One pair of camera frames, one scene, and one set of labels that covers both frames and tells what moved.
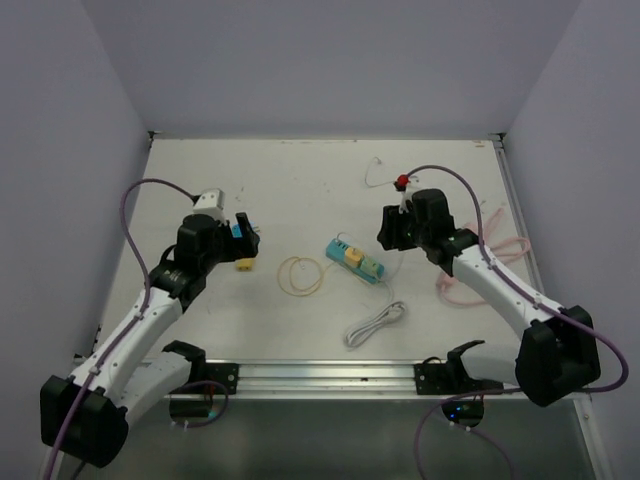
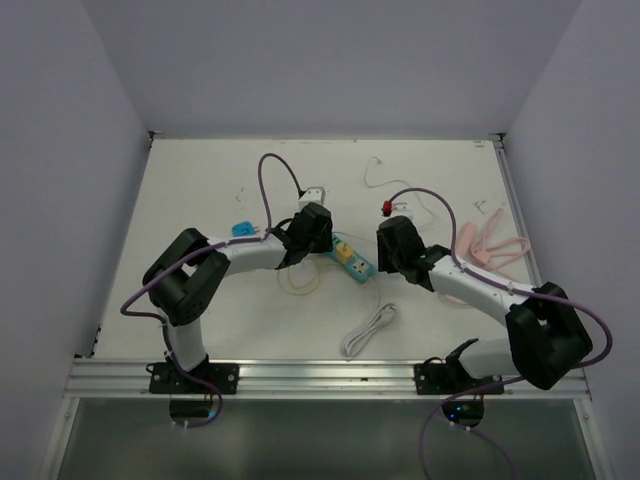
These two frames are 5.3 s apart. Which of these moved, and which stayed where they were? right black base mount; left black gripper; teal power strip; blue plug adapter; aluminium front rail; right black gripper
Moved: teal power strip; right black gripper; left black gripper
Stayed: right black base mount; blue plug adapter; aluminium front rail
